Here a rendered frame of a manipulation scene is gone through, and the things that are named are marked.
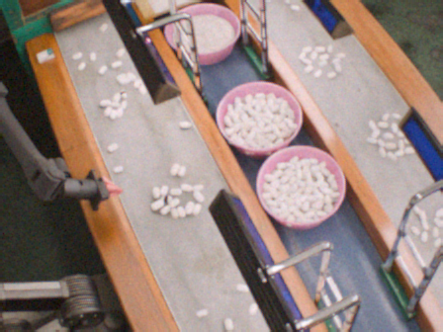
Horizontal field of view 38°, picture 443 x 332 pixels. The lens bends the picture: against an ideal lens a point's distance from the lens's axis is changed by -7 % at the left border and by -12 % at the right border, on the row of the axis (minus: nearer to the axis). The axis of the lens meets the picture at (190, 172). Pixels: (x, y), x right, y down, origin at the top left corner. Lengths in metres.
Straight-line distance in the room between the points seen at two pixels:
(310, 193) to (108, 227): 0.60
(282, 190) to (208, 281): 0.35
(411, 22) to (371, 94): 1.44
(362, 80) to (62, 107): 1.01
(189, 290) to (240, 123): 0.57
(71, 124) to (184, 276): 0.65
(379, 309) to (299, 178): 0.49
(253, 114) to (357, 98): 0.36
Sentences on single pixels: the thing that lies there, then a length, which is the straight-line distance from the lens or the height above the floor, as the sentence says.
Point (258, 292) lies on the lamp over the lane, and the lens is 1.51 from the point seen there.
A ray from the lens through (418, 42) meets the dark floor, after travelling 3.54.
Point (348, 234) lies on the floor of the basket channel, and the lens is 2.04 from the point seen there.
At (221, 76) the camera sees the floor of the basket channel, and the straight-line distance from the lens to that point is 2.37.
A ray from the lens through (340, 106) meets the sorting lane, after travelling 2.22.
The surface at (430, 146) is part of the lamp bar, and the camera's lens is 1.73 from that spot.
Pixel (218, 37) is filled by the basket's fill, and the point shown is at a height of 0.73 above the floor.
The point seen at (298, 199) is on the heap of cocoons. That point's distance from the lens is 2.00.
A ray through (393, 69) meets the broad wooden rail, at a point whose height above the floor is 0.76.
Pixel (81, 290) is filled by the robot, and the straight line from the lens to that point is 1.90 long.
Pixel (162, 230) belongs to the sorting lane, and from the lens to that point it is 1.98.
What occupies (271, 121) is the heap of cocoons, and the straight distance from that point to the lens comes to 2.18.
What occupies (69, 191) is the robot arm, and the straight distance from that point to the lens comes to 1.84.
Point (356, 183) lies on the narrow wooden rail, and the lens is 2.02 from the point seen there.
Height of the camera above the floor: 2.47
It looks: 57 degrees down
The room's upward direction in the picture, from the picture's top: 11 degrees counter-clockwise
